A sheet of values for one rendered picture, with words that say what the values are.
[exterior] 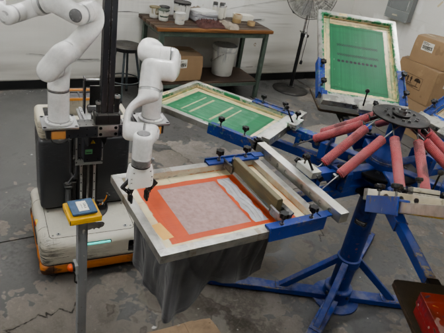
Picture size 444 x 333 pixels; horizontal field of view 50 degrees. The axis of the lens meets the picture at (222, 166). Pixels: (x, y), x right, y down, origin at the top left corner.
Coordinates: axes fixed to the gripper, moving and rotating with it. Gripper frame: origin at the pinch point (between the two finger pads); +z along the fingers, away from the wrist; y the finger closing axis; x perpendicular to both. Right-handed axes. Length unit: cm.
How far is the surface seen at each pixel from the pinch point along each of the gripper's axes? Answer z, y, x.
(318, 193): 1, -81, 17
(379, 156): -2, -135, 1
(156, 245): 6.5, 0.9, 22.9
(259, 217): 9, -50, 16
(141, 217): 6.6, 0.0, 5.1
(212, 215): 10.0, -31.3, 8.1
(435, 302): -5, -68, 91
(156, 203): 10.1, -11.7, -6.9
